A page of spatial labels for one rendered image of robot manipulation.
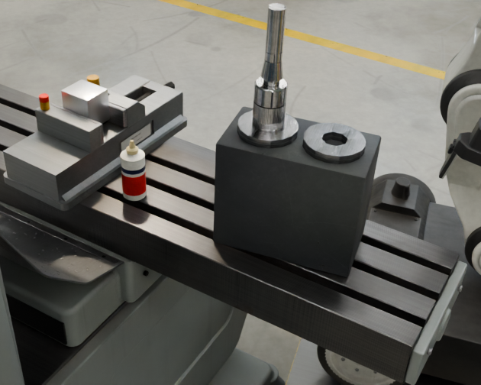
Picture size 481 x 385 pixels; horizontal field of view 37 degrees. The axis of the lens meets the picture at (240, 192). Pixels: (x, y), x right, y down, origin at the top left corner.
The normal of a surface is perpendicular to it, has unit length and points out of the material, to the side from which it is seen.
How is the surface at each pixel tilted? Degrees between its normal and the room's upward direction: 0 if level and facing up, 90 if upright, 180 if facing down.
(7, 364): 88
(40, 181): 90
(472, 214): 90
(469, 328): 0
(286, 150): 0
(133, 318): 90
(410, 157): 0
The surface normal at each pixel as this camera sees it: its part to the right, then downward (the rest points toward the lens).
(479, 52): -0.30, 0.56
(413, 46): 0.04, -0.80
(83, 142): -0.54, 0.48
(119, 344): 0.86, 0.33
